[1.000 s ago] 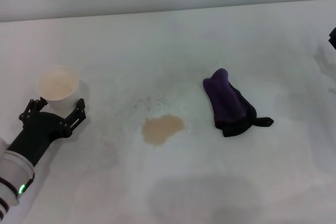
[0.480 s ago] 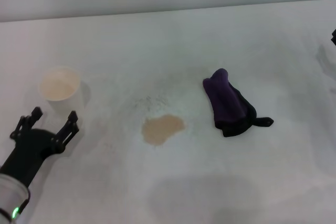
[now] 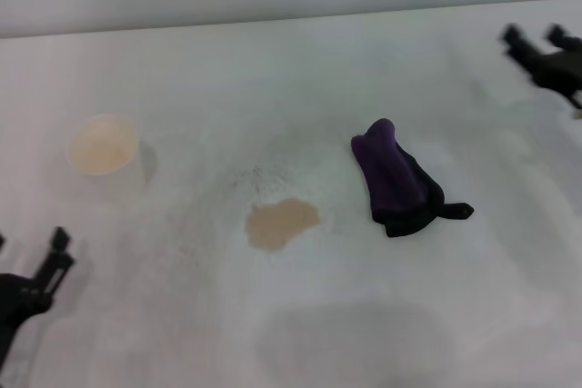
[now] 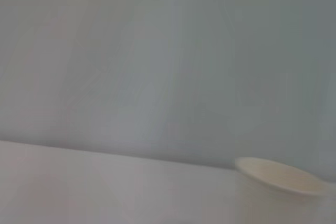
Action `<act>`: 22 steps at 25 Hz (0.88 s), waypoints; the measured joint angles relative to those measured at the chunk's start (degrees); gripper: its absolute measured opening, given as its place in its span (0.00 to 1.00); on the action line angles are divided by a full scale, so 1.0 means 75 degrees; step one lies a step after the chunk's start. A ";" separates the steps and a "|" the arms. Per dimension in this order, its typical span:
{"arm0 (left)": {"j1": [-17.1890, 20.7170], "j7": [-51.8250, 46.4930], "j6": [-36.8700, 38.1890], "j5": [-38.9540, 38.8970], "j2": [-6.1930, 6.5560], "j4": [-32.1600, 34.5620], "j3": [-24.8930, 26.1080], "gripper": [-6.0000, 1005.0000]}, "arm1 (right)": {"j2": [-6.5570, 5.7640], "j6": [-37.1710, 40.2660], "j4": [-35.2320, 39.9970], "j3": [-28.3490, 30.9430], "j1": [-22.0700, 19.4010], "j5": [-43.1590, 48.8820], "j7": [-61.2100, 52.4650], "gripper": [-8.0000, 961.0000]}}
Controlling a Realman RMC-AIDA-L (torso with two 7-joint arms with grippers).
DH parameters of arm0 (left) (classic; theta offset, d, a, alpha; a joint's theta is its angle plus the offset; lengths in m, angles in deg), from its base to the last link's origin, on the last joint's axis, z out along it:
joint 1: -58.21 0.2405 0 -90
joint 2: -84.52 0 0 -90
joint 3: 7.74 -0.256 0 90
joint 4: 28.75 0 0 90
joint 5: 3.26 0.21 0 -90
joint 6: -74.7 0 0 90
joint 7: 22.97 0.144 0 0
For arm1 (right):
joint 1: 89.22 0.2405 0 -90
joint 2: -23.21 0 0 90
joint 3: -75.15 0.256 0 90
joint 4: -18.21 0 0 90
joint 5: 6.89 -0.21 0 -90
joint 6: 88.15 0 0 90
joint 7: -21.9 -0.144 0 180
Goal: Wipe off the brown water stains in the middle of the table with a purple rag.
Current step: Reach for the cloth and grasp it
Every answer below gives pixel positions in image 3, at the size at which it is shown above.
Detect brown water stain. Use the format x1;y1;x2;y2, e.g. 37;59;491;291
245;198;322;253

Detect purple rag with black edge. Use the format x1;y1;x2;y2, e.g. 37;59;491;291
350;117;476;239

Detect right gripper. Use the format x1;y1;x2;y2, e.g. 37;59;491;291
501;23;582;111

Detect white paper cup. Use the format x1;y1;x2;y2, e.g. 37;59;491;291
66;113;158;194

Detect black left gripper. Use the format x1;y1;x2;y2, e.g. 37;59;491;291
0;225;77;363

